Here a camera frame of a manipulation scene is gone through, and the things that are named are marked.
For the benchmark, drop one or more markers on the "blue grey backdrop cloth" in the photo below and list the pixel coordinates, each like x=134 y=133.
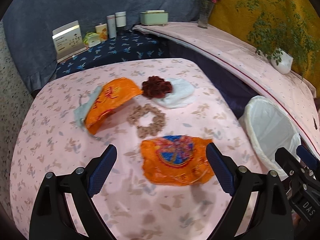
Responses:
x=28 y=27

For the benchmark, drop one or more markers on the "pink floral tablecloth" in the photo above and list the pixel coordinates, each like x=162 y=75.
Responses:
x=131 y=206

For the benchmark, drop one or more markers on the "grey drawstring pouch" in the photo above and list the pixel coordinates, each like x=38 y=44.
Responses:
x=81 y=112

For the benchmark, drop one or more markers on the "yellow backdrop cloth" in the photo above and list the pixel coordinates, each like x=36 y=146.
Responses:
x=225 y=17

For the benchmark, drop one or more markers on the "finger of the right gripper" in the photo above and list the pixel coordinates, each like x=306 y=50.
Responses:
x=308 y=158
x=285 y=158

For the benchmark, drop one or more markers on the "glass vase pink flowers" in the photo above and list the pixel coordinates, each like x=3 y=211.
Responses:
x=206 y=7

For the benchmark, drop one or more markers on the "beige scrunchie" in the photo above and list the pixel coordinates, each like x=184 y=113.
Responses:
x=148 y=120

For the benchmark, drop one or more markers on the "white tissue paper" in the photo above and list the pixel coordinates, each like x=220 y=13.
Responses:
x=181 y=96

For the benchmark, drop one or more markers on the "green plant white pot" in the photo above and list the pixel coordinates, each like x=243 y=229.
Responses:
x=283 y=27

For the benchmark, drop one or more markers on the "white lined trash bin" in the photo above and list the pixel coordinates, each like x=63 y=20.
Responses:
x=269 y=128

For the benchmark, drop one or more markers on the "tall white bottle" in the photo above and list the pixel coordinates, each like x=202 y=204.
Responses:
x=111 y=24

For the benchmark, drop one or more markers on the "white product box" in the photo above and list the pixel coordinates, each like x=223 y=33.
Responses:
x=68 y=41

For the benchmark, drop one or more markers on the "orange plastic snack bag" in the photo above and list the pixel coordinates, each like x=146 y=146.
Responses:
x=113 y=94

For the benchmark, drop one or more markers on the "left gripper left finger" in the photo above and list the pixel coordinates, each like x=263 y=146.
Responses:
x=51 y=217

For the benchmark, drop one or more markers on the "pink sofa cover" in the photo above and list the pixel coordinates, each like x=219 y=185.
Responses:
x=291 y=92

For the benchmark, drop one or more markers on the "right hand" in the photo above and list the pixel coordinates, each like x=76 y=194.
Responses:
x=295 y=219

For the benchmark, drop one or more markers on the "navy floral cloth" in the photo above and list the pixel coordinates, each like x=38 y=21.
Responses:
x=131 y=46

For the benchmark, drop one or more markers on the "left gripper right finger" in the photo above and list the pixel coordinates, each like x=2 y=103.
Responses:
x=271 y=217

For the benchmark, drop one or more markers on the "yellow small box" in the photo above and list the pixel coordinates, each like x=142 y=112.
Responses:
x=101 y=30

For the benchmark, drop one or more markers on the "mint green tissue box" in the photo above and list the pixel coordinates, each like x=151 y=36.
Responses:
x=154 y=17

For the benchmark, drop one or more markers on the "orange blue dragonfly bag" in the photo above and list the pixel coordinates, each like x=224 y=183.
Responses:
x=177 y=160

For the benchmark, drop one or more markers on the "dark red scrunchie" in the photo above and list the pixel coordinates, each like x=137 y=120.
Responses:
x=156 y=87

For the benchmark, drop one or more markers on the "green yellow small packet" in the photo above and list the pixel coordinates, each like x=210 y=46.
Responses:
x=91 y=39

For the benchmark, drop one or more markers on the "white jar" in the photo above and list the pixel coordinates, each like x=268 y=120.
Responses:
x=120 y=19

